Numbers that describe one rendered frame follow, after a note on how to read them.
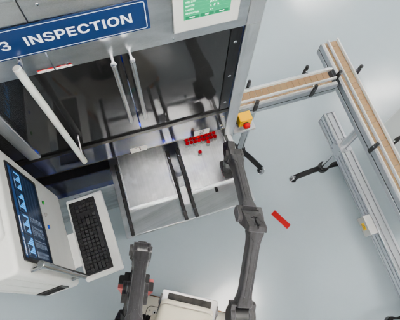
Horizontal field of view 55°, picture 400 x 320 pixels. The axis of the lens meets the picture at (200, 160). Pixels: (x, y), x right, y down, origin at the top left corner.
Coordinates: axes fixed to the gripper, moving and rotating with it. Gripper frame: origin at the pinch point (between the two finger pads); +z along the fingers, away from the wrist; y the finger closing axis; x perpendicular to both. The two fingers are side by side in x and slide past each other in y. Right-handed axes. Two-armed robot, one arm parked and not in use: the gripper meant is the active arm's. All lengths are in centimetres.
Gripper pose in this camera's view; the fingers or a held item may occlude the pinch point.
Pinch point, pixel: (227, 176)
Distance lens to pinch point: 203.8
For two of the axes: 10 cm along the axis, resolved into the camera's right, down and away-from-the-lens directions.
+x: -9.6, 2.6, -1.1
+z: 0.2, 4.5, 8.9
